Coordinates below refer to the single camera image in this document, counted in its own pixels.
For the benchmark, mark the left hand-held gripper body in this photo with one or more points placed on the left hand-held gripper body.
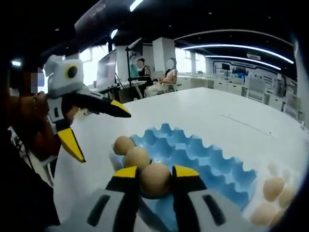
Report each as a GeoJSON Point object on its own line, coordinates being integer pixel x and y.
{"type": "Point", "coordinates": [60, 82]}

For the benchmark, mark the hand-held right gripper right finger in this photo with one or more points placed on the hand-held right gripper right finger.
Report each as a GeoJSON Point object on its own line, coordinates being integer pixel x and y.
{"type": "Point", "coordinates": [190, 205]}

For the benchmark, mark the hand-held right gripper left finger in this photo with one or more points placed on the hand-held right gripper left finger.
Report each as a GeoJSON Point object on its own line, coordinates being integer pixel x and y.
{"type": "Point", "coordinates": [108, 207]}

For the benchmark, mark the light brown egg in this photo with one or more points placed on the light brown egg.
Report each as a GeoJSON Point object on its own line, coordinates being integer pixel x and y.
{"type": "Point", "coordinates": [155, 180]}
{"type": "Point", "coordinates": [123, 145]}
{"type": "Point", "coordinates": [136, 157]}

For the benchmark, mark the blue egg tray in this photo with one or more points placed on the blue egg tray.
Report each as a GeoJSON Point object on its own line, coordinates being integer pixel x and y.
{"type": "Point", "coordinates": [205, 164]}

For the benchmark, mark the group of brown eggs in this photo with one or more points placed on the group of brown eggs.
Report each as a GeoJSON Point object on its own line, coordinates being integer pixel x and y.
{"type": "Point", "coordinates": [272, 188]}

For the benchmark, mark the white plastic tray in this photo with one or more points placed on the white plastic tray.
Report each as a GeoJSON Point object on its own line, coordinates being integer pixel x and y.
{"type": "Point", "coordinates": [256, 203]}

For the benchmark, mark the person's left hand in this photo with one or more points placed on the person's left hand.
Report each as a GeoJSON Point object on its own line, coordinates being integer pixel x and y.
{"type": "Point", "coordinates": [29, 108]}

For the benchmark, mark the white computer monitor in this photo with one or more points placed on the white computer monitor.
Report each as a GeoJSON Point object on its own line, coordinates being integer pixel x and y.
{"type": "Point", "coordinates": [106, 70]}

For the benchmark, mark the black tripod stand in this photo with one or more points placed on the black tripod stand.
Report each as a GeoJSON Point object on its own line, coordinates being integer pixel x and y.
{"type": "Point", "coordinates": [135, 47]}

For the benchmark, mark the person's black shirt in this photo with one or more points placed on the person's black shirt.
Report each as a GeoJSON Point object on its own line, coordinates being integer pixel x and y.
{"type": "Point", "coordinates": [24, 193]}

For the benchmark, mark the white low cabinet row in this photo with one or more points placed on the white low cabinet row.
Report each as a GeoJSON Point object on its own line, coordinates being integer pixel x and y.
{"type": "Point", "coordinates": [217, 84]}

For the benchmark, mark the white slatted chair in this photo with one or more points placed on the white slatted chair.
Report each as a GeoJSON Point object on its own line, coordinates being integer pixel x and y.
{"type": "Point", "coordinates": [256, 88]}
{"type": "Point", "coordinates": [293, 104]}

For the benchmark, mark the ceiling air conditioner vent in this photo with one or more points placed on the ceiling air conditioner vent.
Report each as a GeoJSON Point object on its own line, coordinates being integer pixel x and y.
{"type": "Point", "coordinates": [254, 56]}

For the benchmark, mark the black wall screen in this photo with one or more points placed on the black wall screen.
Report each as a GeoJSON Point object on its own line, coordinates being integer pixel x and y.
{"type": "Point", "coordinates": [226, 66]}

